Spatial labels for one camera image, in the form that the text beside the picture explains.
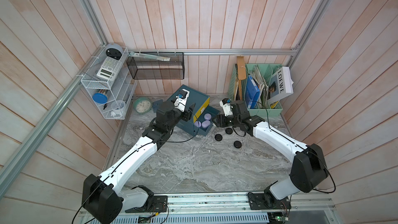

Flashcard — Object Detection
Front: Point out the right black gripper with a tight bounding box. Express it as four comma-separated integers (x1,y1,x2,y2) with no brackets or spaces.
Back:
211,113,241,129

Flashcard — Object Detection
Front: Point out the teal drawer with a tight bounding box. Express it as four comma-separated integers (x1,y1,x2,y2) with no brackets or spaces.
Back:
183,106,220,136

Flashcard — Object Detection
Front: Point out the purple earphone case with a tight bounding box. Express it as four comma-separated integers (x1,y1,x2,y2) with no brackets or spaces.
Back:
202,120,211,129
204,113,212,121
194,121,202,128

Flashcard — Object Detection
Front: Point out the teal drawer cabinet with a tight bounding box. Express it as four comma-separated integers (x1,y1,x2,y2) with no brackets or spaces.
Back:
168,85,210,136

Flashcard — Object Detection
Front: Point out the yellow top drawer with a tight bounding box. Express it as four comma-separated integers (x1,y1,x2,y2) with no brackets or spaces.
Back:
193,96,210,123

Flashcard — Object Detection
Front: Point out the purple earphone case top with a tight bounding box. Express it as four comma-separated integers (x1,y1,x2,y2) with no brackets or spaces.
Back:
204,113,212,121

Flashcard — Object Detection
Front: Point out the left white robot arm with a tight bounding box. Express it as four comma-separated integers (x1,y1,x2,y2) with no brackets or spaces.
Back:
80,99,195,224

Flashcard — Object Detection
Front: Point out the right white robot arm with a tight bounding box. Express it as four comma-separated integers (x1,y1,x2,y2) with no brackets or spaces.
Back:
212,98,332,211

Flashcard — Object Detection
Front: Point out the black earphone case top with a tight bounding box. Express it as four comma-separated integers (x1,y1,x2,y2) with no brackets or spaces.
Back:
225,128,233,135

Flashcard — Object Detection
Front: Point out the black earphone case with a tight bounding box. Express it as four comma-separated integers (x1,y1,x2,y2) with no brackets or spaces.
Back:
225,128,233,135
215,134,223,142
233,141,242,149

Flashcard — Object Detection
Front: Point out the black earphone case left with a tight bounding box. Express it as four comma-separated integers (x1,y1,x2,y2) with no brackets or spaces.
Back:
215,134,223,142

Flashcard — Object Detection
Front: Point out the black earphone case lower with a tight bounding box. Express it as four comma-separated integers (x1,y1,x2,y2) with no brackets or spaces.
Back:
233,141,242,149

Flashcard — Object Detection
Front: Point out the small blue notebook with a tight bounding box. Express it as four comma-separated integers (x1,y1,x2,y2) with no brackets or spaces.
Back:
152,100,163,113

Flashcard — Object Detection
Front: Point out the blue folder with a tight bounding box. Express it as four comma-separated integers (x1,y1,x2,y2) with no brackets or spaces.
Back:
245,75,260,109

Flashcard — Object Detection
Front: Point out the green round alarm clock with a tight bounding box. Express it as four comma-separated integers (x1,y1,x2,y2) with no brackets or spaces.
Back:
133,97,152,114

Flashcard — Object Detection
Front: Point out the green file organizer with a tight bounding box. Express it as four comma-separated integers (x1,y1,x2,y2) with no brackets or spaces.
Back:
228,64,283,119

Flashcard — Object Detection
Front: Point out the black mesh basket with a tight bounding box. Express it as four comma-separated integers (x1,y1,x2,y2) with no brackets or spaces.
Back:
126,51,185,80

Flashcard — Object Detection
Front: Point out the white mug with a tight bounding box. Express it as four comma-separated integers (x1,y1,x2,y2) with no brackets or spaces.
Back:
110,100,126,118

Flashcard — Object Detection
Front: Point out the white Loewe book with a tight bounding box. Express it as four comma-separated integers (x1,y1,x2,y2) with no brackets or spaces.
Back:
267,66,294,105

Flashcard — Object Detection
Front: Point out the white ruler strip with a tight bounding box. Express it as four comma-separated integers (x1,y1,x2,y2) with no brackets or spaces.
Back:
129,52,171,62

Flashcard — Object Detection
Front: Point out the blue round lid jar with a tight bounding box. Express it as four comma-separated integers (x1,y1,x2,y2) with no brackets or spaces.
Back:
92,89,108,104

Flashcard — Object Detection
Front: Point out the white calculator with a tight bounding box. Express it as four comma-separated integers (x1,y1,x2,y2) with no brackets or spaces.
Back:
96,57,122,81

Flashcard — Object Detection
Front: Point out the grey round speaker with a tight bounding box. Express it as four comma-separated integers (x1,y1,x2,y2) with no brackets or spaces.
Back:
105,44,123,60

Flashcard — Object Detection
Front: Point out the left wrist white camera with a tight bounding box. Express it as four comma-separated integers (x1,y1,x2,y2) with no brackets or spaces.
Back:
174,89,190,112

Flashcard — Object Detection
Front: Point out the wrist white camera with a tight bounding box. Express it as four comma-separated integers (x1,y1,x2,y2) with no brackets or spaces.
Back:
220,98,233,117
174,89,190,112

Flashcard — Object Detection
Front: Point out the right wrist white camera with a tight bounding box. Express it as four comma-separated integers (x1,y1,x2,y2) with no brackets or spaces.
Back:
220,98,233,117

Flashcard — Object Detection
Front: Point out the white wire shelf rack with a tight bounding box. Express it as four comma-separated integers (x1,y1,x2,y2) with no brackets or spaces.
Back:
81,46,137,120

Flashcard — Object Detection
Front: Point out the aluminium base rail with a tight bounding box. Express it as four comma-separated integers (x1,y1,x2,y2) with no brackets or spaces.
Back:
77,191,340,224

